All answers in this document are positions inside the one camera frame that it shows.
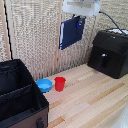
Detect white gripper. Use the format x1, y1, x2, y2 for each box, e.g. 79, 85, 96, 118
61, 0, 102, 29

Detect dark blue book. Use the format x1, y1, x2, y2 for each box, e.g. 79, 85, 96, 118
58, 15, 87, 51

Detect black paper shredder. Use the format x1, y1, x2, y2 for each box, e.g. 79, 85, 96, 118
87, 29, 128, 80

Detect red plastic cup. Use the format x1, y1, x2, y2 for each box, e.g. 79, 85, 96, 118
54, 76, 67, 93

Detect blue plastic bowl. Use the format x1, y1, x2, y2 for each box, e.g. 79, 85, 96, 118
35, 78, 54, 94

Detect black fabric storage box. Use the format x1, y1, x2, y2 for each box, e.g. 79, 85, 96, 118
0, 58, 50, 128

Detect black cable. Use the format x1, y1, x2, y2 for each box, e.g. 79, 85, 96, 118
98, 10, 128, 36

